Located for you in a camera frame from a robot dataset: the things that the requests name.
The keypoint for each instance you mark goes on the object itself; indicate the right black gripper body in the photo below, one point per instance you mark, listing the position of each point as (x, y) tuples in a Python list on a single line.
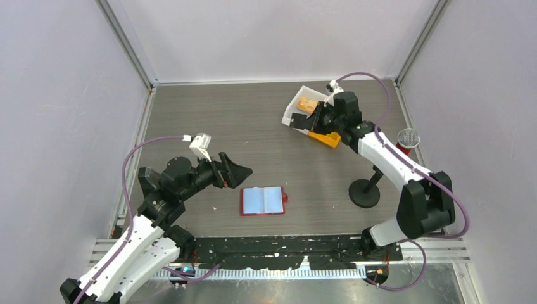
[(330, 122)]

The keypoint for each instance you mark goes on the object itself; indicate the white plastic bin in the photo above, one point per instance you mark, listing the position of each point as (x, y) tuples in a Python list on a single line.
[(292, 106)]

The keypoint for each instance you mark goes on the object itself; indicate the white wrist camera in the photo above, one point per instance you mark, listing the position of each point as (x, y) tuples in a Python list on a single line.
[(333, 88), (199, 144)]

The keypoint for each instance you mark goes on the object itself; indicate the orange plastic bin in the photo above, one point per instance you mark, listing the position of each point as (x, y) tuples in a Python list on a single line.
[(331, 140)]

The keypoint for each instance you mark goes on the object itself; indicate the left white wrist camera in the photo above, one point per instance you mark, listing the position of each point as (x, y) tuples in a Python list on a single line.
[(199, 144)]

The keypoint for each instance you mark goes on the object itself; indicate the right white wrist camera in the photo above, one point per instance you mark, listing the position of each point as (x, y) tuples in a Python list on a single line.
[(333, 88)]

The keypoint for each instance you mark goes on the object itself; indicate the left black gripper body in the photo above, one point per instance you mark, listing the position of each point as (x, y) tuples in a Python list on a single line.
[(204, 175)]

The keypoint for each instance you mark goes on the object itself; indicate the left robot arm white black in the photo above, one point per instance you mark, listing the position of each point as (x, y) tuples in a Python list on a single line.
[(153, 240)]

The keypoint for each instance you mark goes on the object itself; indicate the red card holder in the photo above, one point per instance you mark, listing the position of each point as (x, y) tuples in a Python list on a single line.
[(262, 201)]

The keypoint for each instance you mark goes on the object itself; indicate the aluminium front rail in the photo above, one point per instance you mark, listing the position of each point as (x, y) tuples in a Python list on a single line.
[(425, 251)]

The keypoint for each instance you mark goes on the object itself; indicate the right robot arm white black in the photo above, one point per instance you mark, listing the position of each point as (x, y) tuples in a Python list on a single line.
[(426, 199)]

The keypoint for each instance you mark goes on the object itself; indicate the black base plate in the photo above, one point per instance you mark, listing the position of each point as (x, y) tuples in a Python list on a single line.
[(322, 252)]

